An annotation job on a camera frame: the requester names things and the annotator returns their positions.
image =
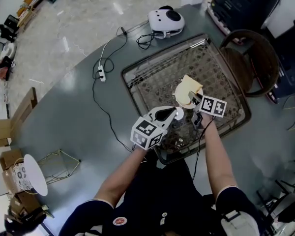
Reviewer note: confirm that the wooden bench with items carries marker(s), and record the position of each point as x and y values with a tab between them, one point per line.
29	6

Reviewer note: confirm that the person's torso in dark clothing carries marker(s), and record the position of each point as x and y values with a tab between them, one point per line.
162	200

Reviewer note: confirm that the cardboard box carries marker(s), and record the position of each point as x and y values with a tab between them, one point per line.
9	158

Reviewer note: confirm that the white power strip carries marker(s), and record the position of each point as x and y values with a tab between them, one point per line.
102	74

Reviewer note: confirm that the wooden furniture frame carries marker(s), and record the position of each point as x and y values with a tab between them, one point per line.
22	112

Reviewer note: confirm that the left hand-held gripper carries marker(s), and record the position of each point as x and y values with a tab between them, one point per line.
147	133

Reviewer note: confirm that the white round plate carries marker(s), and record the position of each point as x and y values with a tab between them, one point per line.
180	99

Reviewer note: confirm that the brown rattan chair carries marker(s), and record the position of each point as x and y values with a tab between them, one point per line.
260	58

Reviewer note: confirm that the person's right forearm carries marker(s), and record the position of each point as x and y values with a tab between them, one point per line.
218	156

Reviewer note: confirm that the black metal chair frames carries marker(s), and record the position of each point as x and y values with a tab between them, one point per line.
285	200

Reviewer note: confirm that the glass-topped rattan coffee table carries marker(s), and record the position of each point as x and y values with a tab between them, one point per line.
162	70

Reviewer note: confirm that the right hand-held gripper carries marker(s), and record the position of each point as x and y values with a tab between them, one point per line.
212	106

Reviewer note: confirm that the toast bread slice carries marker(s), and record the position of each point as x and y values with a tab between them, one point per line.
185	88

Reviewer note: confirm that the white and black rounded device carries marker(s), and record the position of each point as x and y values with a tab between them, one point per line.
164	17

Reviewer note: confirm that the person's left forearm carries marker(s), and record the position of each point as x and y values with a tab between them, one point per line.
120	178

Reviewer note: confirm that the white round gold-framed table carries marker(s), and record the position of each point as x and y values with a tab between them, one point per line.
35	173

